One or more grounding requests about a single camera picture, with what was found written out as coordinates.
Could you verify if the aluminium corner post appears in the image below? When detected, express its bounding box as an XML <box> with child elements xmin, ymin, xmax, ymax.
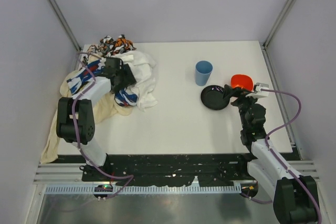
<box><xmin>262</xmin><ymin>0</ymin><xmax>297</xmax><ymax>50</ymax></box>
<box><xmin>47</xmin><ymin>0</ymin><xmax>82</xmax><ymax>51</ymax></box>

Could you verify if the right aluminium corner post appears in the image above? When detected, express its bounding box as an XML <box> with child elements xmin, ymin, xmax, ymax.
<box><xmin>262</xmin><ymin>0</ymin><xmax>297</xmax><ymax>50</ymax></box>

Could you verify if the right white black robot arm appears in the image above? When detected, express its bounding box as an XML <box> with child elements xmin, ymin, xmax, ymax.
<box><xmin>223</xmin><ymin>85</ymin><xmax>322</xmax><ymax>223</ymax></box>

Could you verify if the orange black patterned cloth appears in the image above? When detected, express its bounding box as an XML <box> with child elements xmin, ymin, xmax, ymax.
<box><xmin>80</xmin><ymin>34</ymin><xmax>136</xmax><ymax>65</ymax></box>

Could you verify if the aluminium frame rail front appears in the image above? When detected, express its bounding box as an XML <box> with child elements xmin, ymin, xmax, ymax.
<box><xmin>34</xmin><ymin>160</ymin><xmax>320</xmax><ymax>183</ymax></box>

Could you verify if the orange plastic bowl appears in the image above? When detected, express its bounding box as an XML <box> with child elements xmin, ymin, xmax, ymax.
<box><xmin>230</xmin><ymin>74</ymin><xmax>254</xmax><ymax>91</ymax></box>

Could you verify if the white slotted cable duct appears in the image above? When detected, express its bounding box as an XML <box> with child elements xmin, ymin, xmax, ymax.
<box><xmin>45</xmin><ymin>183</ymin><xmax>241</xmax><ymax>195</ymax></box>

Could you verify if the black round plate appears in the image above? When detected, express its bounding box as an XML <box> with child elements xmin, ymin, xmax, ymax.
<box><xmin>200</xmin><ymin>85</ymin><xmax>229</xmax><ymax>111</ymax></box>

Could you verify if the red white blue patterned cloth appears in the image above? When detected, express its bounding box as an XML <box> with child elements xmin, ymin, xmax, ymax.
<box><xmin>66</xmin><ymin>60</ymin><xmax>139</xmax><ymax>108</ymax></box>

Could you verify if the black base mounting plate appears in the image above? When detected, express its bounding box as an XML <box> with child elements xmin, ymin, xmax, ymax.
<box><xmin>80</xmin><ymin>154</ymin><xmax>253</xmax><ymax>187</ymax></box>

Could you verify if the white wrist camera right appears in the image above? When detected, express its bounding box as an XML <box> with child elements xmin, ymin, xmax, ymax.
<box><xmin>246</xmin><ymin>83</ymin><xmax>269</xmax><ymax>99</ymax></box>

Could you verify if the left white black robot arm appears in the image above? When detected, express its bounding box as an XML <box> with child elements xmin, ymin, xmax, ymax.
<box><xmin>56</xmin><ymin>57</ymin><xmax>136</xmax><ymax>172</ymax></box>

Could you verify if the left aluminium corner post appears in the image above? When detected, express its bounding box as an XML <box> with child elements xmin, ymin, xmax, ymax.
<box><xmin>47</xmin><ymin>0</ymin><xmax>82</xmax><ymax>51</ymax></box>

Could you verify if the blue plastic cup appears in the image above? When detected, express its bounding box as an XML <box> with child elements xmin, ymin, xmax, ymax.
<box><xmin>195</xmin><ymin>60</ymin><xmax>213</xmax><ymax>86</ymax></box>

